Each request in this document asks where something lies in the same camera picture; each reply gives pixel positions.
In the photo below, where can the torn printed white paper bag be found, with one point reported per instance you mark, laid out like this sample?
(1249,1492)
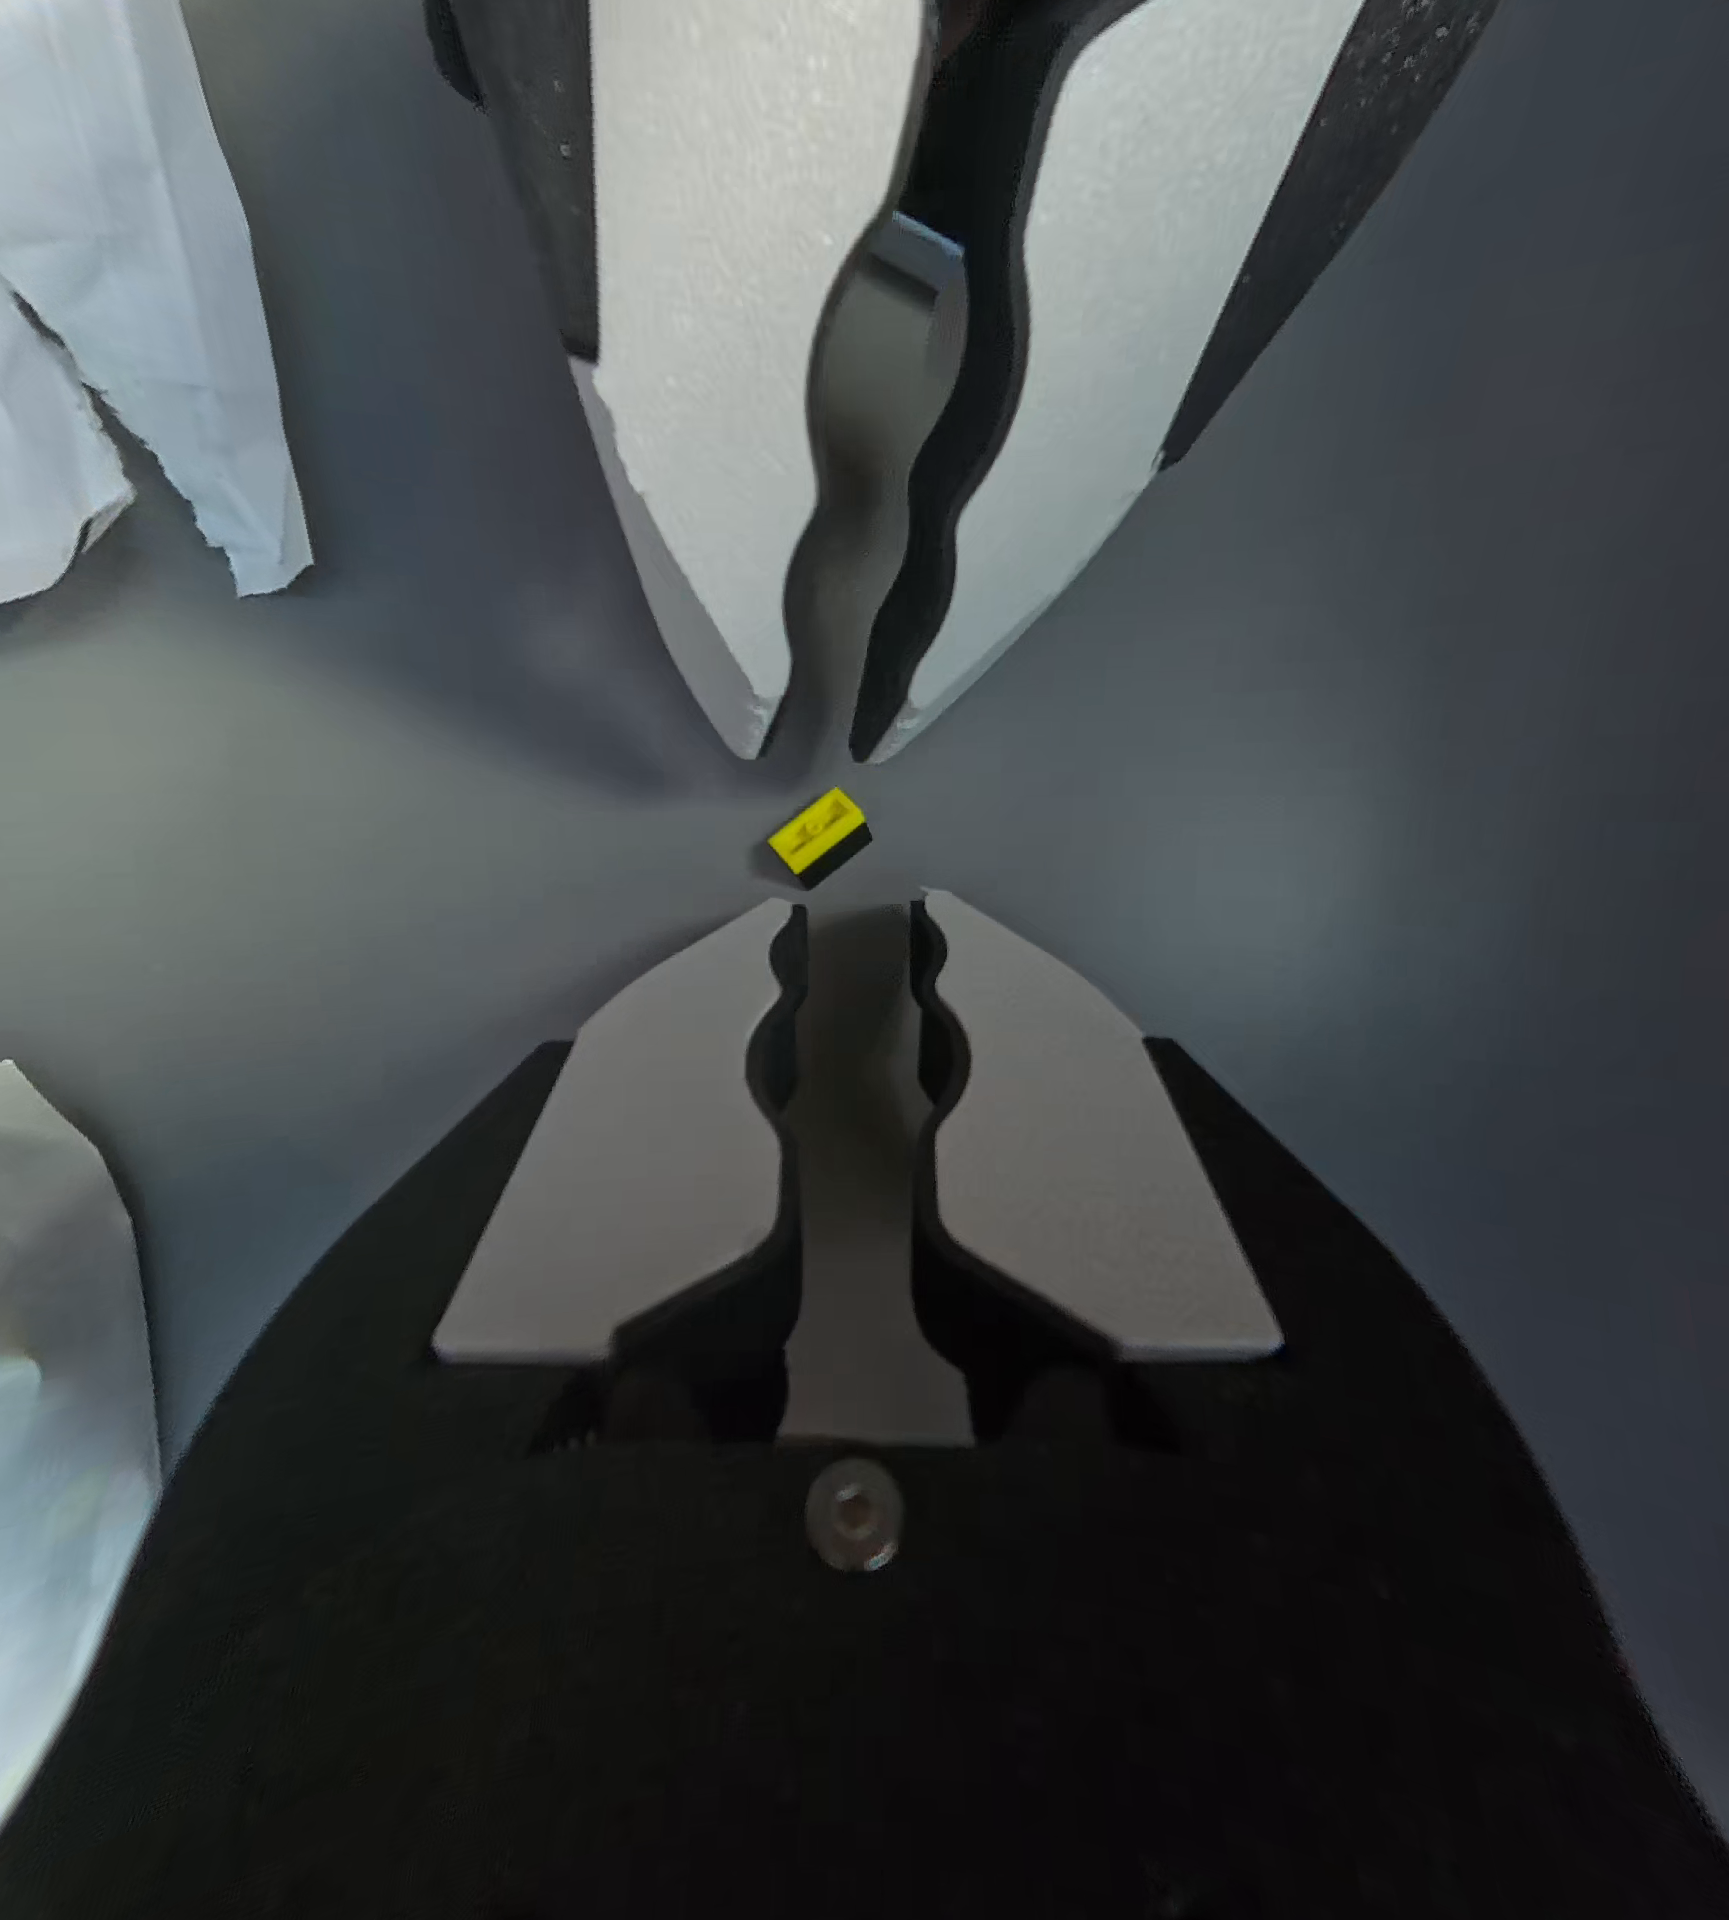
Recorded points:
(55,300)

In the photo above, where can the small yellow lego plate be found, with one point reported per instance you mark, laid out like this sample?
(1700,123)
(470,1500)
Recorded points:
(818,839)

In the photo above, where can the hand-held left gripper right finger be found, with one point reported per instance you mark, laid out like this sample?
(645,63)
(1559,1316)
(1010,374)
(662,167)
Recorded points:
(1106,1200)

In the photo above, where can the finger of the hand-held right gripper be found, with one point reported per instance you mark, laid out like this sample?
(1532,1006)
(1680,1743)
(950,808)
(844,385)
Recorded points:
(1149,210)
(731,271)

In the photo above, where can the large plain white paper bag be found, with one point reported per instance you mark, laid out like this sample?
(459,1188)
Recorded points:
(11,1441)

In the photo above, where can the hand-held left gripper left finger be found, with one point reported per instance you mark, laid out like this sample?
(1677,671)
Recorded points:
(611,1200)

